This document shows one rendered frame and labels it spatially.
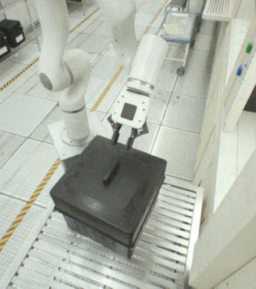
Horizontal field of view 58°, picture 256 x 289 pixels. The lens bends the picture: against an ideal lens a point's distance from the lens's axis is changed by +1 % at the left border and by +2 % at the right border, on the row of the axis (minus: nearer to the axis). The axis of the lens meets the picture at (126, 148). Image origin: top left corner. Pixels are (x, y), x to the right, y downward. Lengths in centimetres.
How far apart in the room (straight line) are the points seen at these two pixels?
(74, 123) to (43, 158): 113
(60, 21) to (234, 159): 85
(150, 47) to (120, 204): 45
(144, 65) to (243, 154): 62
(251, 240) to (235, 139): 76
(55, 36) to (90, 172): 48
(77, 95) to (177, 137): 145
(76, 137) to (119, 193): 56
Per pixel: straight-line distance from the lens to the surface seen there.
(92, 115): 134
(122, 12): 69
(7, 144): 247
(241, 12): 252
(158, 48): 70
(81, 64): 101
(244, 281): 53
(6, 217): 199
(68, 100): 105
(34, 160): 223
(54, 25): 90
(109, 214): 68
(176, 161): 211
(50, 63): 94
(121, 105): 69
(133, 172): 75
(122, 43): 78
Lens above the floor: 162
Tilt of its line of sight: 49 degrees down
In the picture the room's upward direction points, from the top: straight up
